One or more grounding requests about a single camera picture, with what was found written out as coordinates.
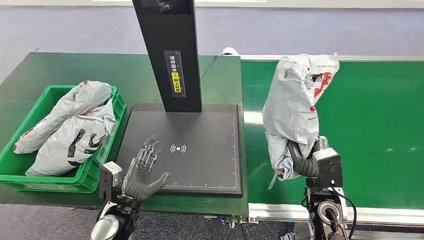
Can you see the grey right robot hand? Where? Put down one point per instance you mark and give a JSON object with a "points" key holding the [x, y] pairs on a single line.
{"points": [[303, 164]]}

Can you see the grey mailer bag red dot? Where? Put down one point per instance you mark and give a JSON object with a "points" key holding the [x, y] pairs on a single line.
{"points": [[291, 109]]}

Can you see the metal connector bracket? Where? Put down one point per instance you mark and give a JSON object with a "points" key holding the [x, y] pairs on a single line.
{"points": [[228, 220]]}

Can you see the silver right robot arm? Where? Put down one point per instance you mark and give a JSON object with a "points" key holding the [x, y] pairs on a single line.
{"points": [[326, 215]]}

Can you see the green conveyor belt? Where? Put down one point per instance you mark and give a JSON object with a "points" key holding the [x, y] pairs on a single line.
{"points": [[367, 132]]}

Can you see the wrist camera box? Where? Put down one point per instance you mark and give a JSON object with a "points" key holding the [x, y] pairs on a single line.
{"points": [[107, 179], [328, 167]]}

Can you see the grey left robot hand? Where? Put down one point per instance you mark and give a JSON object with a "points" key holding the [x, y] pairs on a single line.
{"points": [[139, 182]]}

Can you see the grey mailer bag black print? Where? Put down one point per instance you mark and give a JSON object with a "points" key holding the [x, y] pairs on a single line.
{"points": [[63, 149]]}

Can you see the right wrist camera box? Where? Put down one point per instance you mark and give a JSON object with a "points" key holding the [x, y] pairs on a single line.
{"points": [[328, 167]]}

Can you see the green plastic crate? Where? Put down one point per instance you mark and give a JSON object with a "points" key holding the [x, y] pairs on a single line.
{"points": [[82, 180]]}

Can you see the black scanner machine with column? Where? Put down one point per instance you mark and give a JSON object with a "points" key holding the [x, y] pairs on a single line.
{"points": [[202, 159]]}

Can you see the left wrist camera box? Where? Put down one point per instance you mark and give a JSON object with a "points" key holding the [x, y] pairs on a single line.
{"points": [[107, 179]]}

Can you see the white round object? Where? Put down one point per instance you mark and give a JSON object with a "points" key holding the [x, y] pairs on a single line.
{"points": [[230, 51]]}

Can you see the grey mailer bag red print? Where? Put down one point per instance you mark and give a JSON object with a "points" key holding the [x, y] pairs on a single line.
{"points": [[78, 101]]}

